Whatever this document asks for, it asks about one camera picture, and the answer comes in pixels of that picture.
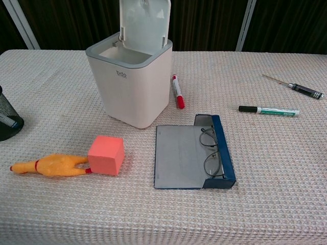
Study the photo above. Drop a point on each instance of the white desktop trash bin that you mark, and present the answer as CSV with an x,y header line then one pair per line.
x,y
138,89

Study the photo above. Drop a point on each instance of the white appliance lid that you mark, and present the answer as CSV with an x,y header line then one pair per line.
x,y
145,23

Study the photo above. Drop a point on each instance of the red marker pen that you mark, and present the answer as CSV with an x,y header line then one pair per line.
x,y
178,91

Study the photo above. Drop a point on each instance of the blue glasses case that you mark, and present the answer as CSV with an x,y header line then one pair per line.
x,y
184,155

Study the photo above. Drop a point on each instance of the pink foam cube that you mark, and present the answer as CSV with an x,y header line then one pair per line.
x,y
106,157

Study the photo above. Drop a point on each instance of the beige waffle tablecloth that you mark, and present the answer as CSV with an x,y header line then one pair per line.
x,y
163,204

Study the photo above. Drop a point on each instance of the green white marker pen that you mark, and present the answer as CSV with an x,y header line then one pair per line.
x,y
270,110

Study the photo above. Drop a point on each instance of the yellow rubber chicken toy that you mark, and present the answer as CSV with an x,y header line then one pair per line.
x,y
51,166

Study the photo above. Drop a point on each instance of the dark curtain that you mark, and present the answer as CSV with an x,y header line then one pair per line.
x,y
66,23

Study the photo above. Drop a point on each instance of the black mesh pen holder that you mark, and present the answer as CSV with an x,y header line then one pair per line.
x,y
7,120

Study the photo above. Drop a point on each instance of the thin metal frame glasses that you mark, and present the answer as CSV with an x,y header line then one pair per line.
x,y
212,150

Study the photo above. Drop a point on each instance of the white metal frame post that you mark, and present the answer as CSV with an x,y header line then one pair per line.
x,y
21,23
245,24

